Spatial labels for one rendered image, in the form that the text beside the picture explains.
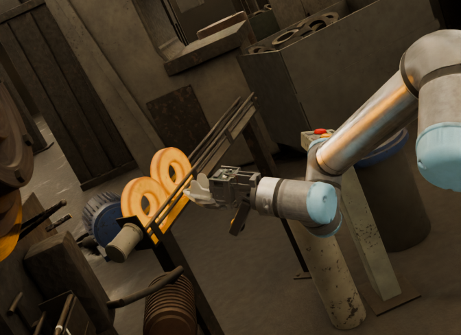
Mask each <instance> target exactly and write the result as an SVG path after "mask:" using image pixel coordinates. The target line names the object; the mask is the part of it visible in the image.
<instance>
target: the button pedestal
mask: <svg viewBox="0 0 461 335"><path fill-rule="evenodd" d="M307 132H310V133H311V134H312V135H307V134H305V133H306V132H301V146H302V147H303V148H304V149H305V150H306V151H307V152H308V149H309V145H310V144H311V142H312V141H313V139H312V137H316V138H318V139H320V136H321V135H322V134H316V133H314V131H307ZM340 209H341V210H342V213H343V215H344V218H345V220H346V223H347V225H348V228H349V231H350V232H351V235H352V238H353V241H354V243H355V245H356V248H357V251H358V253H359V256H360V258H361V260H362V263H363V265H364V268H365V270H366V273H367V275H368V278H369V280H370V281H367V282H366V283H364V284H361V285H359V286H357V289H358V290H359V292H360V293H361V295H362V296H363V298H364V299H365V300H366V302H367V304H368V305H369V306H370V308H371V309H372V311H373V312H374V313H375V315H376V316H380V315H382V314H385V313H386V312H389V311H391V310H393V309H395V308H398V307H400V306H402V305H405V304H406V303H409V302H411V301H413V300H415V299H417V298H420V297H421V294H420V293H419V292H418V291H417V290H416V289H415V288H414V287H413V285H412V284H411V283H410V282H409V281H408V280H407V279H406V278H405V277H404V276H403V275H402V274H401V273H400V272H399V270H398V269H397V268H396V269H394V270H393V269H392V266H391V263H390V260H389V258H388V255H387V253H386V250H385V248H384V245H383V242H382V240H381V237H380V234H379V232H378V230H377V226H376V224H375V221H374V219H373V216H372V214H371V211H370V208H369V206H368V203H367V201H366V198H365V195H364V193H363V190H362V187H361V185H360V183H359V180H358V177H357V175H356V172H355V169H354V167H353V165H352V166H351V167H350V168H349V169H348V170H347V171H346V172H345V173H343V175H342V186H341V196H340Z"/></svg>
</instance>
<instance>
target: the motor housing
mask: <svg viewBox="0 0 461 335"><path fill-rule="evenodd" d="M168 273H170V272H165V273H161V274H159V275H157V276H156V277H155V278H153V280H152V281H151V282H150V284H149V286H152V285H153V284H155V283H156V282H157V281H159V280H160V279H162V278H163V277H164V276H166V275H167V274H168ZM149 286H148V287H149ZM143 335H204V332H203V331H202V329H201V327H200V325H199V324H197V318H196V304H195V295H194V289H193V286H192V284H191V282H190V281H189V280H188V279H187V278H186V277H185V276H184V275H181V276H180V277H179V279H178V280H177V281H176V283H175V284H174V285H172V284H170V283H168V284H167V285H166V286H164V287H163V288H161V289H160V290H159V291H158V292H155V293H154V294H151V295H149V296H147V297H145V312H144V321H143Z"/></svg>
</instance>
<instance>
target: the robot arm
mask: <svg viewBox="0 0 461 335"><path fill-rule="evenodd" d="M416 118H418V136H417V140H416V155H417V164H418V169H419V172H420V173H421V175H422V176H423V177H424V178H425V179H426V180H427V181H429V182H430V183H431V184H433V185H435V186H437V187H440V188H443V189H452V190H453V191H454V192H461V30H438V31H436V32H432V33H430V34H426V35H424V36H423V37H421V38H419V39H418V40H417V41H416V42H414V43H413V44H412V45H411V46H410V47H409V48H408V49H407V50H406V51H405V53H404V54H403V56H402V58H401V61H400V65H399V70H398V71H397V72H396V73H395V74H394V75H393V76H392V77H391V78H390V79H389V81H387V82H386V83H385V84H384V85H383V86H382V87H381V88H380V89H379V90H378V91H377V92H376V93H375V94H374V95H373V96H372V97H371V98H370V99H368V100H367V101H366V102H365V103H364V104H363V105H362V106H361V107H360V108H359V109H358V110H357V111H356V112H355V113H354V114H353V115H352V116H350V117H349V118H348V119H347V120H346V121H345V122H344V123H343V124H342V125H341V126H340V127H339V128H338V129H337V130H336V131H335V132H334V133H333V134H332V135H331V136H330V137H329V138H320V139H317V140H314V141H312V142H311V144H310V145H309V149H308V152H307V171H306V177H305V181H297V180H290V179H282V178H271V177H263V178H261V173H256V172H243V171H241V168H240V167H230V166H223V165H222V166H221V169H219V170H218V171H217V172H216V173H215V174H214V175H213V176H212V177H211V178H209V179H208V178H207V177H206V175H205V174H203V173H199V174H198V176H197V180H192V181H191V187H190V188H187V189H184V190H183V193H184V194H185V196H186V197H188V198H189V199H190V200H192V201H193V202H195V203H196V204H197V205H199V206H201V207H204V208H206V209H217V210H220V209H221V210H229V209H234V208H238V206H239V209H238V211H237V213H236V215H235V218H234V219H232V221H231V223H230V229H229V231H228V232H229V233H230V234H232V235H234V236H235V237H236V236H237V235H238V234H239V232H241V231H243V230H244V228H245V222H246V220H247V218H248V215H249V213H250V211H251V209H253V210H256V211H258V213H259V214H260V215H262V216H272V217H277V218H285V219H291V220H298V221H299V222H300V223H301V224H302V225H303V226H304V227H305V228H306V230H307V231H308V232H309V233H310V234H312V235H314V236H316V237H319V238H328V237H331V236H332V235H334V234H335V233H337V232H338V230H339V229H340V227H341V224H342V214H341V213H340V196H341V186H342V175H343V173H345V172H346V171H347V170H348V169H349V168H350V167H351V166H352V165H354V164H355V163H357V162H358V161H359V160H361V159H362V158H364V157H365V156H366V155H367V154H369V153H370V152H372V151H373V150H374V149H375V148H377V147H378V146H380V145H381V144H382V143H384V142H385V141H387V140H388V139H389V138H391V137H392V136H393V135H395V134H396V133H398V132H399V131H400V130H401V129H403V128H404V127H406V126H407V125H408V124H410V123H411V122H412V121H414V120H415V119H416ZM226 168H232V169H235V170H232V169H230V170H227V169H226Z"/></svg>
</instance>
